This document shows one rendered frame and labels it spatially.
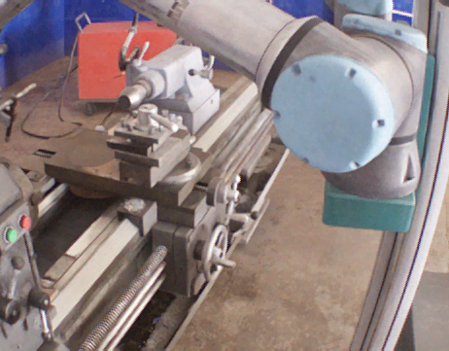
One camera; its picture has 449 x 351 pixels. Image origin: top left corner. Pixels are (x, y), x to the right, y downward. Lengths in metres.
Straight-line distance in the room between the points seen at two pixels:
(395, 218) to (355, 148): 0.27
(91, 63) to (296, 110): 4.20
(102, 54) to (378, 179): 4.06
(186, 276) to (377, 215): 1.18
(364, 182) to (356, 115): 0.24
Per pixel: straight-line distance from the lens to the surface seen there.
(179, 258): 1.93
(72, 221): 2.11
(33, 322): 1.34
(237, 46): 0.72
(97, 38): 4.74
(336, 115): 0.65
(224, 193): 1.93
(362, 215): 0.89
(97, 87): 4.87
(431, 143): 1.02
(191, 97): 2.47
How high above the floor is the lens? 1.85
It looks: 27 degrees down
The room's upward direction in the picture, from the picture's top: 2 degrees clockwise
